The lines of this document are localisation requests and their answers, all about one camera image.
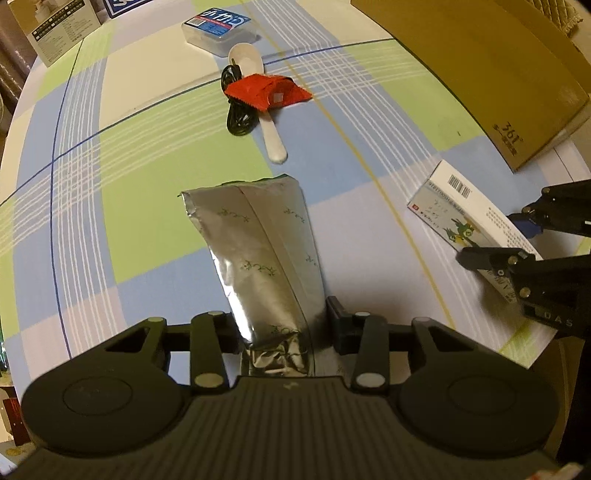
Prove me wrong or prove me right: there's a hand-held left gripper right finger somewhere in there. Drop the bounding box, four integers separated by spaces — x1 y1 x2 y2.
325 296 462 395

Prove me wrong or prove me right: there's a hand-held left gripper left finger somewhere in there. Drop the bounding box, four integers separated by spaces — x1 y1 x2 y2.
105 311 241 395

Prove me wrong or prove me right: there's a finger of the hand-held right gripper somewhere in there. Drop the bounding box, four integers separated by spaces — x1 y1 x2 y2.
456 247 591 304
505 178 591 241

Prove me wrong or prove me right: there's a white bird print medicine box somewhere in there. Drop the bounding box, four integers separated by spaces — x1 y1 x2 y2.
407 159 544 305

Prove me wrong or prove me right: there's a silver foil pouch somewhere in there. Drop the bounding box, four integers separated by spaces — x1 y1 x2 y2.
178 174 340 377

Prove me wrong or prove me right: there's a brown paper bag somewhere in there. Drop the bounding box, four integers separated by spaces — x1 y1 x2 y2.
351 0 591 174

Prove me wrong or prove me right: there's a white speckled spoon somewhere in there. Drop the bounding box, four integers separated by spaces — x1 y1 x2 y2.
228 42 289 164

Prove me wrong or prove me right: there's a clear blue label box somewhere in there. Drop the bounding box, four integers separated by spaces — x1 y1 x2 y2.
181 7 259 57

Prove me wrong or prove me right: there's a plaid cloth covered desktop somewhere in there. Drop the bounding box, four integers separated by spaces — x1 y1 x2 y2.
0 0 591 398

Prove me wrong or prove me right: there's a quilted chair back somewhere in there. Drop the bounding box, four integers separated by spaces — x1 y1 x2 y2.
531 0 591 38

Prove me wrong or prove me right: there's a red packet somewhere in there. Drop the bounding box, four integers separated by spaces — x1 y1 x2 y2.
225 74 314 113

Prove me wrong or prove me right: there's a beige curtain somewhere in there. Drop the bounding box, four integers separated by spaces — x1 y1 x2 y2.
0 0 40 121

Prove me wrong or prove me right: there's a white product box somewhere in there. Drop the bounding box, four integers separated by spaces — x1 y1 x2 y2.
9 0 102 65

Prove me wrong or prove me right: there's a blue illustrated milk carton box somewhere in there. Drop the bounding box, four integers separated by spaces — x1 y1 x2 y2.
102 0 153 18

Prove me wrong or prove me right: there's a black cable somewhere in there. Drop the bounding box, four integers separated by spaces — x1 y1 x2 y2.
221 62 262 138

